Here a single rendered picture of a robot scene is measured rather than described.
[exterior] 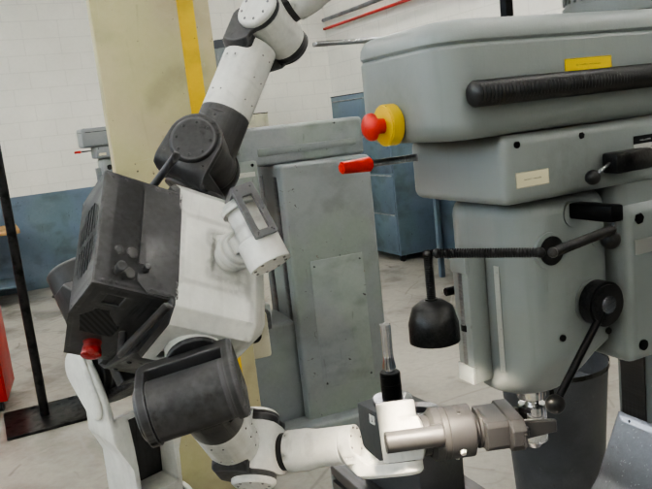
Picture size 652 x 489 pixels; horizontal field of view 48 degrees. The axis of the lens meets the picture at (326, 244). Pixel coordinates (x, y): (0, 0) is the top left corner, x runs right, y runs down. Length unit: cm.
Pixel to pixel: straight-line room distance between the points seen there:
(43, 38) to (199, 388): 916
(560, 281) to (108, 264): 67
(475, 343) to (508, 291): 10
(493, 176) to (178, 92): 183
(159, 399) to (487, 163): 57
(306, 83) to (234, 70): 961
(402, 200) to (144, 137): 605
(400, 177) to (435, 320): 750
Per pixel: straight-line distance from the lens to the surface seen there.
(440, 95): 101
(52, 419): 526
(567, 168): 112
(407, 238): 860
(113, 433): 144
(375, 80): 112
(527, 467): 343
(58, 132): 999
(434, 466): 163
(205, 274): 114
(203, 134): 124
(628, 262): 124
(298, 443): 130
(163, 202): 117
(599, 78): 110
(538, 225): 113
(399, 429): 124
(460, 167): 112
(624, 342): 127
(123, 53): 272
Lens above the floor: 178
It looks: 10 degrees down
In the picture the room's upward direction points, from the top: 6 degrees counter-clockwise
